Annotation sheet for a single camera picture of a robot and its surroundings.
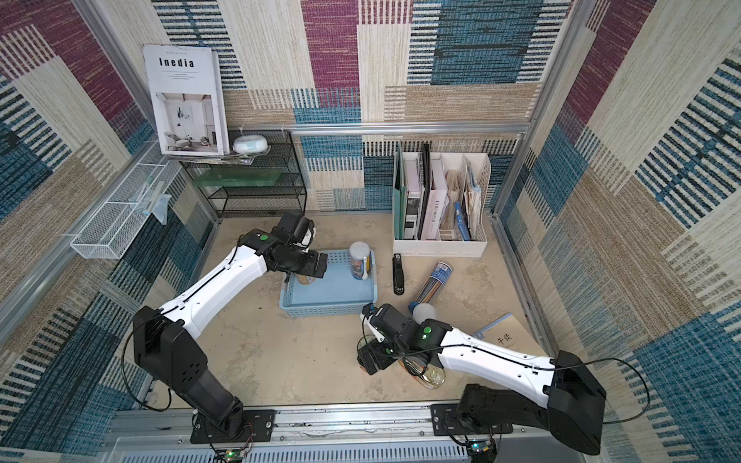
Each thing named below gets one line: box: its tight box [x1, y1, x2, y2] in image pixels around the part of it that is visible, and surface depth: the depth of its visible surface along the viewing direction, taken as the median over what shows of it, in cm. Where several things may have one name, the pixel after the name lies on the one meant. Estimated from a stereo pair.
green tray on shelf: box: [192, 167, 283, 188], surface depth 101 cm
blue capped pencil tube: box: [407, 261, 454, 314], surface depth 96 cm
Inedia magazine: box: [142, 44, 230, 156], surface depth 79 cm
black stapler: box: [392, 252, 406, 297], surface depth 100 cm
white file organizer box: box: [392, 151, 493, 258], surface depth 104 cm
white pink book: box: [420, 170, 448, 241], surface depth 96 cm
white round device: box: [232, 134, 269, 154], surface depth 89 cm
